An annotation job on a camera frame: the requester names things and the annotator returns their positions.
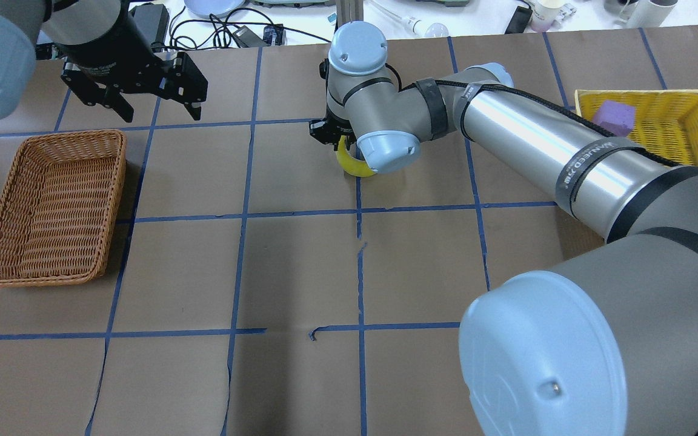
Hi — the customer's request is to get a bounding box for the aluminium frame post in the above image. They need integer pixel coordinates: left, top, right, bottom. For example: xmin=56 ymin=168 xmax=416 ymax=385
xmin=334 ymin=0 xmax=365 ymax=31

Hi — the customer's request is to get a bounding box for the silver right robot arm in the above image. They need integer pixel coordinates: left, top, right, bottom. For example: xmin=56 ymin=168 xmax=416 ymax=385
xmin=310 ymin=21 xmax=698 ymax=435

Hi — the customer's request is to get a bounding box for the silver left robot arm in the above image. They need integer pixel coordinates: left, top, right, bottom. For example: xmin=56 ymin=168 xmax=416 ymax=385
xmin=0 ymin=1 xmax=208 ymax=122

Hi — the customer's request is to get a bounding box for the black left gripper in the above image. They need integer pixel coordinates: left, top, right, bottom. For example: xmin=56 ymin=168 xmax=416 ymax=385
xmin=46 ymin=1 xmax=208 ymax=122

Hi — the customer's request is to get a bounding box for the blue grey plate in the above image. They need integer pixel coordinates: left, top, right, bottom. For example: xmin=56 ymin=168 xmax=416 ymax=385
xmin=184 ymin=0 xmax=246 ymax=19

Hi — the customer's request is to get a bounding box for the black power adapter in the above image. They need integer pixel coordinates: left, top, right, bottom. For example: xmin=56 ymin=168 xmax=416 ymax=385
xmin=504 ymin=6 xmax=533 ymax=34

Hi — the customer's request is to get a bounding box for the yellow tape roll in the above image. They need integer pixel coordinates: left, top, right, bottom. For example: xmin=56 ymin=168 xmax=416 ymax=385
xmin=335 ymin=136 xmax=376 ymax=177

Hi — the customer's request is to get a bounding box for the purple foam cube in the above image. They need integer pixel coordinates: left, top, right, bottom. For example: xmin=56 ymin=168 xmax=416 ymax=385
xmin=591 ymin=100 xmax=637 ymax=136

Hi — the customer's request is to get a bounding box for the yellow woven basket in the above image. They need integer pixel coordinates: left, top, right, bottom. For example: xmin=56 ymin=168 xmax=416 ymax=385
xmin=574 ymin=90 xmax=698 ymax=167

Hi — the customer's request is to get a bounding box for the white mug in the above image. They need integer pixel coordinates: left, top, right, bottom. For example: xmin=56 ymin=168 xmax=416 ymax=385
xmin=619 ymin=1 xmax=679 ymax=28

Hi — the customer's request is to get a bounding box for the light bulb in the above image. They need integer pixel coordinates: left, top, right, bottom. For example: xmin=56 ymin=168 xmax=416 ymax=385
xmin=368 ymin=1 xmax=450 ymax=38

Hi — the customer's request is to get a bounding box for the brown wicker basket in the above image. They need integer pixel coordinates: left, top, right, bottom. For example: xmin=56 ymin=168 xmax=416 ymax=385
xmin=0 ymin=129 xmax=127 ymax=288

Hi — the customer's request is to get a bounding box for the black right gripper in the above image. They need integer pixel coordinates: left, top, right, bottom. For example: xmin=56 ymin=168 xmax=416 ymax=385
xmin=308 ymin=58 xmax=356 ymax=145

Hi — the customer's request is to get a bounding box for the purple white cup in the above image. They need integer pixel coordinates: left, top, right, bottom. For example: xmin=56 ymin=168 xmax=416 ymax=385
xmin=528 ymin=0 xmax=567 ymax=33

